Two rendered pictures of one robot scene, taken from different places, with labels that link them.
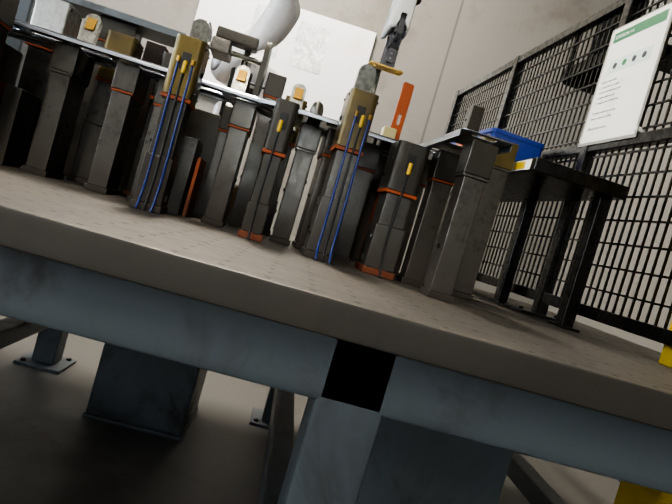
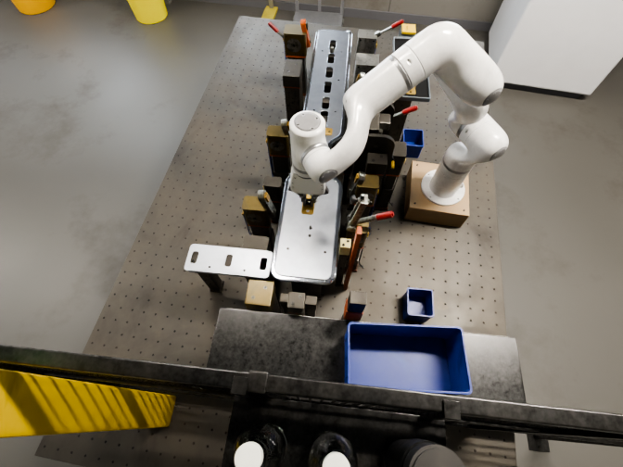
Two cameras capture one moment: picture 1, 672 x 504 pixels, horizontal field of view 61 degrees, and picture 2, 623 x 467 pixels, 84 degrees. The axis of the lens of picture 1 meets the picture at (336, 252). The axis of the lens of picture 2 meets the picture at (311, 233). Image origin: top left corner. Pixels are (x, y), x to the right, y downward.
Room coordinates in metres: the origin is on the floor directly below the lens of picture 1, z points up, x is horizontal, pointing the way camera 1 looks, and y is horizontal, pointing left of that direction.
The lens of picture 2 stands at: (1.54, -0.56, 2.10)
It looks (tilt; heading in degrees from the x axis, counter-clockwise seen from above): 62 degrees down; 105
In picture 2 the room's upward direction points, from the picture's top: straight up
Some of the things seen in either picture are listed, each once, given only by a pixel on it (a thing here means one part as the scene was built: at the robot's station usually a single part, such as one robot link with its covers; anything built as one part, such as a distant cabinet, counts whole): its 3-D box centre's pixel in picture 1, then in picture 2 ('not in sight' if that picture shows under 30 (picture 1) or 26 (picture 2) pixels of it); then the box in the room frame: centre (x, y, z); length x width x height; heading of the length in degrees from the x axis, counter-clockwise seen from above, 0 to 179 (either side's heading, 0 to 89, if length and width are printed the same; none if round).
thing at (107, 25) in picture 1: (101, 102); (398, 111); (1.60, 0.75, 0.92); 0.10 x 0.08 x 0.45; 99
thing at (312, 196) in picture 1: (319, 191); not in sight; (1.37, 0.08, 0.84); 0.12 x 0.05 x 0.29; 9
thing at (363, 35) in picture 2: not in sight; (365, 67); (1.39, 1.08, 0.88); 0.12 x 0.07 x 0.36; 9
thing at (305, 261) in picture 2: (162, 74); (321, 128); (1.30, 0.49, 1.00); 1.38 x 0.22 x 0.02; 99
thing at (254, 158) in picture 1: (256, 151); (369, 192); (1.56, 0.28, 0.91); 0.07 x 0.05 x 0.42; 9
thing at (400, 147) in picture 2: not in sight; (392, 179); (1.64, 0.39, 0.89); 0.09 x 0.08 x 0.38; 9
